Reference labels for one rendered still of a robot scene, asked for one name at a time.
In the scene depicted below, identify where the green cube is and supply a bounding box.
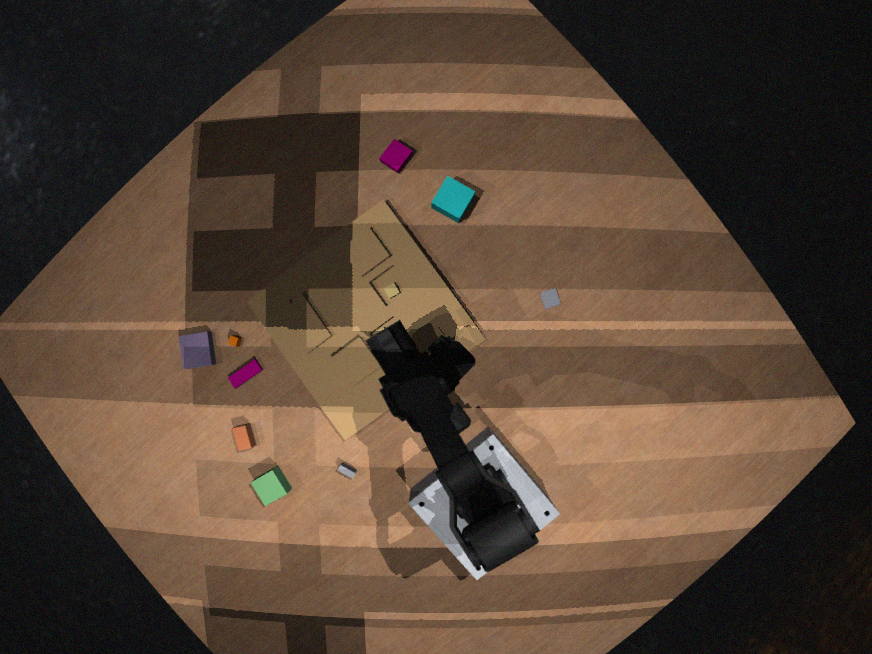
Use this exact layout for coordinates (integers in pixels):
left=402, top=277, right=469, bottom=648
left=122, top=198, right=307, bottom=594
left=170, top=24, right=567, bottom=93
left=251, top=466, right=293, bottom=506

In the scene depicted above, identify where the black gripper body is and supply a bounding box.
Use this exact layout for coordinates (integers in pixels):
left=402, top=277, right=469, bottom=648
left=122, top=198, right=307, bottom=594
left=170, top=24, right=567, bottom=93
left=450, top=403, right=471, bottom=434

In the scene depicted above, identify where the teal block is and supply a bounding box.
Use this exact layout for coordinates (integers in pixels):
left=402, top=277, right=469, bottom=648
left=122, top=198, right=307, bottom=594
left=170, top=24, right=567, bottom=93
left=431, top=176, right=476, bottom=223

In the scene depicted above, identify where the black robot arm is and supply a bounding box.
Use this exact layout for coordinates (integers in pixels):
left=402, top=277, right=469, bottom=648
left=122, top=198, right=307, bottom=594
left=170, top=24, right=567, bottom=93
left=365, top=320, right=540, bottom=572

